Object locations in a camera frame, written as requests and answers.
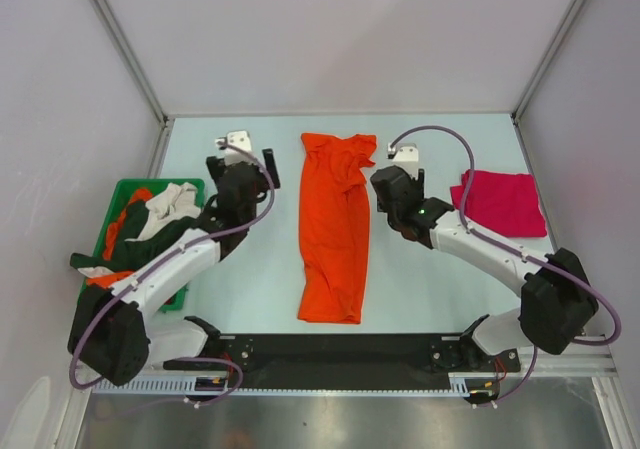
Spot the orange t shirt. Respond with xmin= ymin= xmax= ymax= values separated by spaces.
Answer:
xmin=298 ymin=133 xmax=377 ymax=325
xmin=79 ymin=181 xmax=154 ymax=288

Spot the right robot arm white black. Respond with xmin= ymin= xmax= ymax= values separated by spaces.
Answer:
xmin=370 ymin=166 xmax=598 ymax=370

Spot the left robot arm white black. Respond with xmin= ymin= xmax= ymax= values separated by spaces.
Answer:
xmin=68 ymin=138 xmax=281 ymax=389

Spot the folded magenta t shirt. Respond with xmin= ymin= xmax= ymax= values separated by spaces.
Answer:
xmin=465 ymin=170 xmax=547 ymax=238

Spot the dark green t shirt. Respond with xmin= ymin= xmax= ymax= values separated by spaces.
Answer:
xmin=69 ymin=201 xmax=195 ymax=278

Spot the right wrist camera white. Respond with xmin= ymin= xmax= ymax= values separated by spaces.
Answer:
xmin=387 ymin=143 xmax=420 ymax=179

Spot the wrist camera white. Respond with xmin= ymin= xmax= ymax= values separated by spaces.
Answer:
xmin=215 ymin=130 xmax=253 ymax=166
xmin=387 ymin=143 xmax=420 ymax=179

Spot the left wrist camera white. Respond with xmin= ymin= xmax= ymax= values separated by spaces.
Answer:
xmin=215 ymin=130 xmax=253 ymax=166

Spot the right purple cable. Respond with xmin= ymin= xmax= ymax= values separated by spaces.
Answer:
xmin=389 ymin=125 xmax=623 ymax=410

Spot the purple cable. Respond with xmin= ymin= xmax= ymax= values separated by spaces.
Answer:
xmin=389 ymin=125 xmax=623 ymax=410
xmin=68 ymin=141 xmax=277 ymax=412

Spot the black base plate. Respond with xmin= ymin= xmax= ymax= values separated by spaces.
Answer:
xmin=204 ymin=333 xmax=521 ymax=391

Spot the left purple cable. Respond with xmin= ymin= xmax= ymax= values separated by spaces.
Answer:
xmin=68 ymin=141 xmax=277 ymax=412

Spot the grey slotted cable duct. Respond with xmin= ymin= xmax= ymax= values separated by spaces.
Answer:
xmin=92 ymin=374 xmax=496 ymax=398

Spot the aluminium frame rail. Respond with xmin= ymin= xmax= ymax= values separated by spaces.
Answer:
xmin=69 ymin=333 xmax=617 ymax=376

